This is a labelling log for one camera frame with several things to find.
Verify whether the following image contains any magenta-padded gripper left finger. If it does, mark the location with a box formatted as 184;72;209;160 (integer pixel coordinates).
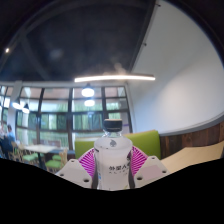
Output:
54;148;99;190

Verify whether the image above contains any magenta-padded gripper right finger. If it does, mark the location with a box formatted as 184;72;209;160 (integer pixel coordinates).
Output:
127;145;171;189

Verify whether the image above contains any clear black-capped water bottle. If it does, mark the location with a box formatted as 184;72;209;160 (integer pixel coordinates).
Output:
93;118;134;191

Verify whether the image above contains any group of green-seated wooden chairs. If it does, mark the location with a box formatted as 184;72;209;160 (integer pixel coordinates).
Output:
9;141;69;173

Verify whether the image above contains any green upholstered booth bench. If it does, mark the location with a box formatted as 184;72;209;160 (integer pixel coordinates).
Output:
74;129;162;160

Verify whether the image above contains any light wooden dining table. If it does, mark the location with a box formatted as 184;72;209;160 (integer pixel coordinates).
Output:
22;144;58;169

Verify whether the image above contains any person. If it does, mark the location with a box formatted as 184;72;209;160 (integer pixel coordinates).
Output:
1;124;16;159

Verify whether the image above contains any group of pendant lamps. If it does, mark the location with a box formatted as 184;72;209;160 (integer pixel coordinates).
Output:
11;83;96;114

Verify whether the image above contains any long curved ceiling light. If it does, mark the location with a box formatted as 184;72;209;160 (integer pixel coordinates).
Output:
73;73;156;83

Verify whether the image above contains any dark-framed window wall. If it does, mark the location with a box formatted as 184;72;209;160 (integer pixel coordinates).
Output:
0;85;133;151

